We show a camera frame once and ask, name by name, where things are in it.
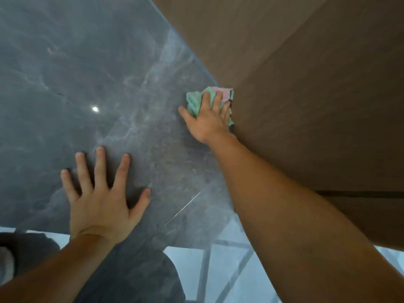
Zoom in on person's left hand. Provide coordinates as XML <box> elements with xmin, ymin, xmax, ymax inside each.
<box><xmin>61</xmin><ymin>146</ymin><xmax>151</xmax><ymax>246</ymax></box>

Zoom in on brown wooden cabinet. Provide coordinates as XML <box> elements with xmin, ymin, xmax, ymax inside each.
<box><xmin>148</xmin><ymin>0</ymin><xmax>404</xmax><ymax>276</ymax></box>

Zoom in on person's left forearm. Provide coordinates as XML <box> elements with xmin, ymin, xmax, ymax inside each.
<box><xmin>0</xmin><ymin>233</ymin><xmax>116</xmax><ymax>303</ymax></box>

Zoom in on person's white shoe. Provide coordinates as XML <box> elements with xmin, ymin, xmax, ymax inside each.
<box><xmin>0</xmin><ymin>247</ymin><xmax>15</xmax><ymax>285</ymax></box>

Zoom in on person's right hand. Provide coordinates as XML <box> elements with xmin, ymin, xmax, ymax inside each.
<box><xmin>178</xmin><ymin>90</ymin><xmax>235</xmax><ymax>145</ymax></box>

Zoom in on green and pink cleaning cloth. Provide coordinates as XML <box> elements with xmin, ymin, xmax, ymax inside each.
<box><xmin>186</xmin><ymin>86</ymin><xmax>235</xmax><ymax>127</ymax></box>

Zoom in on grey table base frame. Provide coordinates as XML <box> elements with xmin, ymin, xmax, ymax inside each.
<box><xmin>194</xmin><ymin>239</ymin><xmax>255</xmax><ymax>303</ymax></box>

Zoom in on person's right forearm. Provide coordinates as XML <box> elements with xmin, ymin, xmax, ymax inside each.
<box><xmin>205</xmin><ymin>132</ymin><xmax>404</xmax><ymax>303</ymax></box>

